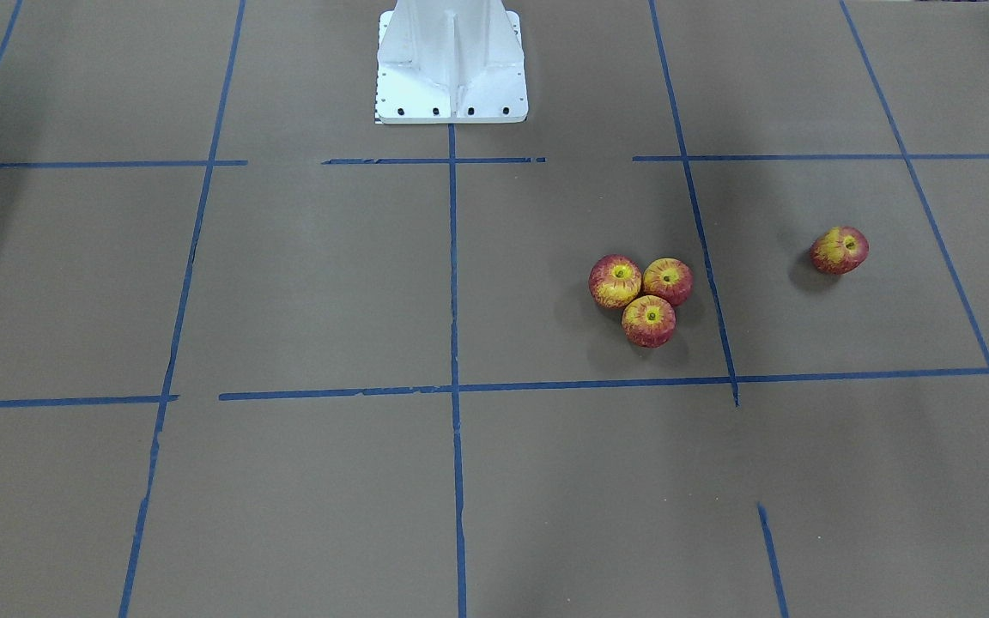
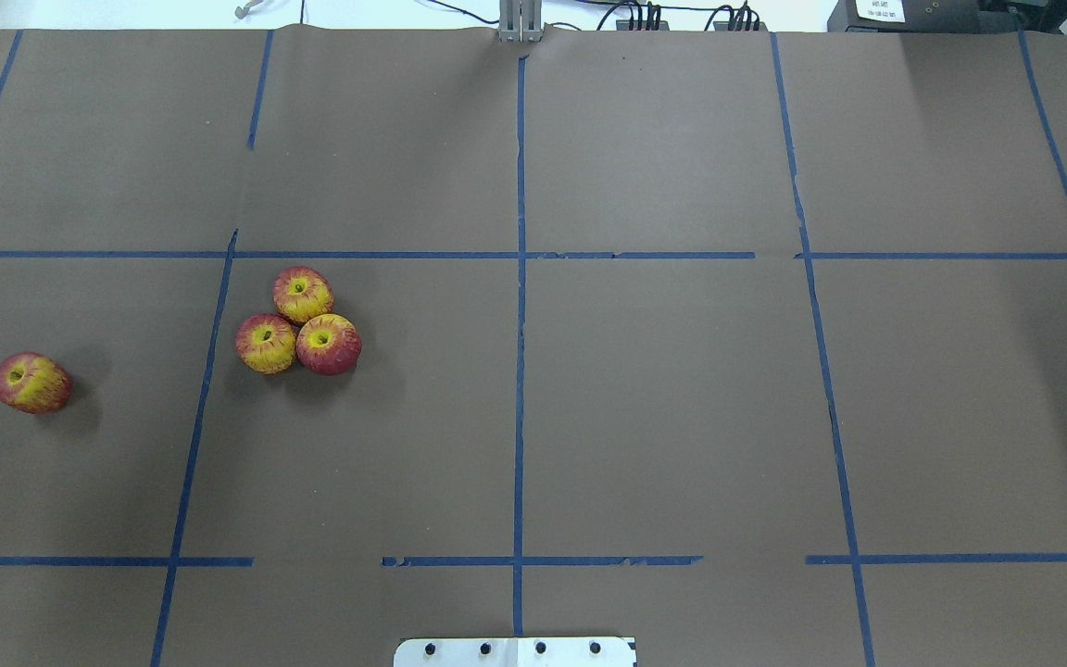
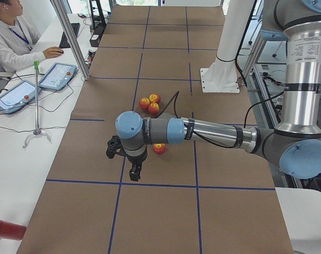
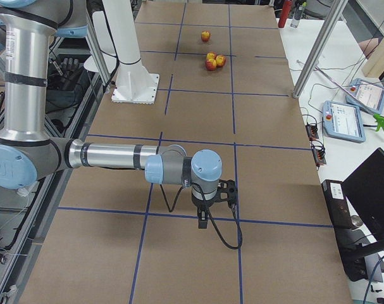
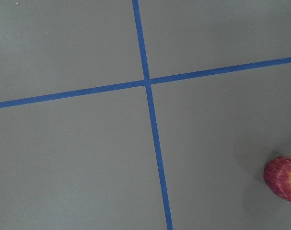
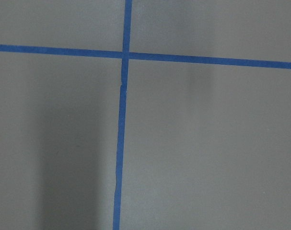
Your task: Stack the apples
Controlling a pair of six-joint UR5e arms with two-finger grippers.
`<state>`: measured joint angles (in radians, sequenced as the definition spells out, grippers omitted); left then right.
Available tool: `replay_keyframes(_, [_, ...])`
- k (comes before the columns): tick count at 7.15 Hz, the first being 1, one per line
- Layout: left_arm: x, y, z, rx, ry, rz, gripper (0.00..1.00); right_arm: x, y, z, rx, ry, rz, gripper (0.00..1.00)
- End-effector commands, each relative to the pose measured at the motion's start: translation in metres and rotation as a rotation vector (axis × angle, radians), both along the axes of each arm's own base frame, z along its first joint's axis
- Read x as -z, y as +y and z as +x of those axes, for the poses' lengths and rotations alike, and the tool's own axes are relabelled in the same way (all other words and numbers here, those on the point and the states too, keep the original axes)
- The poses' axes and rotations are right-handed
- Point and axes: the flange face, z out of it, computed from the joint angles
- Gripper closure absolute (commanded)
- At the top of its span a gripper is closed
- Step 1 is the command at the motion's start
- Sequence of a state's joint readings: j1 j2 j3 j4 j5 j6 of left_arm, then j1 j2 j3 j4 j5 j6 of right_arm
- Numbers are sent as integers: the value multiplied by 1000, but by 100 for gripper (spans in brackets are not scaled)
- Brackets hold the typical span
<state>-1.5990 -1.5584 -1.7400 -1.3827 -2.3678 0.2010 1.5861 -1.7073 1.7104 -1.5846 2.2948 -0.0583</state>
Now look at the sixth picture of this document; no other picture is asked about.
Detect blue tape line lengthwise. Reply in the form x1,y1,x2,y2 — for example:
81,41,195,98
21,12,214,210
112,0,132,230

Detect blue tape line crosswise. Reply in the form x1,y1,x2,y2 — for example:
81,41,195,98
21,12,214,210
0,44,291,69

